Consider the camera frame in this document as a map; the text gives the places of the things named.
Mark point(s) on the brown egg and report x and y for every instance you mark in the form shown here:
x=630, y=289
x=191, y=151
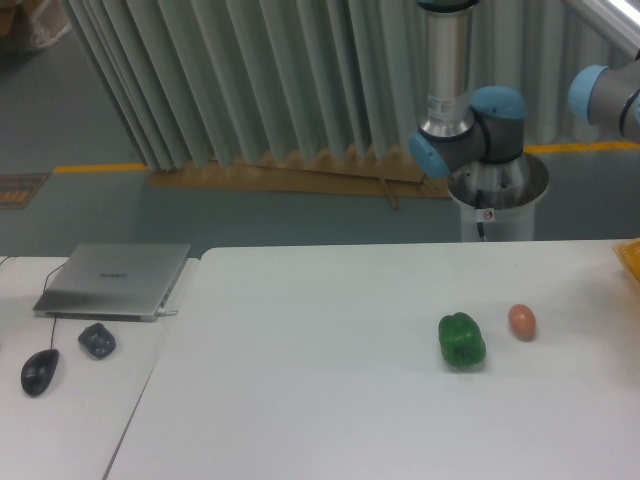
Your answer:
x=522, y=322

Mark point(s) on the green bell pepper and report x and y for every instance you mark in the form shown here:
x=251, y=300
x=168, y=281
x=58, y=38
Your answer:
x=461, y=341

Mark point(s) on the grey-green pleated curtain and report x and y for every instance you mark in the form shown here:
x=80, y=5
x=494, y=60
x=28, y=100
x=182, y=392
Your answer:
x=194, y=81

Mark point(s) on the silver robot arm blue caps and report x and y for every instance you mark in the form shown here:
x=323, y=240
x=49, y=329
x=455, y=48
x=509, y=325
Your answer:
x=461, y=127

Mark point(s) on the brown cardboard sheet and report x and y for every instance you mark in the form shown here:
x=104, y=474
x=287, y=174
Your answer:
x=393, y=176

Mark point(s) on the black computer mouse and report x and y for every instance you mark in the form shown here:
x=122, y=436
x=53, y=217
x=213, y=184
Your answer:
x=38, y=372

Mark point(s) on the silver closed laptop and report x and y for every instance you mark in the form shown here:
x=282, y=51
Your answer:
x=128, y=281

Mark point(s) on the white usb plug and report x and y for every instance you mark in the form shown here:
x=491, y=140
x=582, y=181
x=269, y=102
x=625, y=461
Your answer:
x=166, y=313

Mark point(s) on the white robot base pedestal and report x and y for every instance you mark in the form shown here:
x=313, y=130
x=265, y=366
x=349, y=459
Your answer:
x=497, y=203

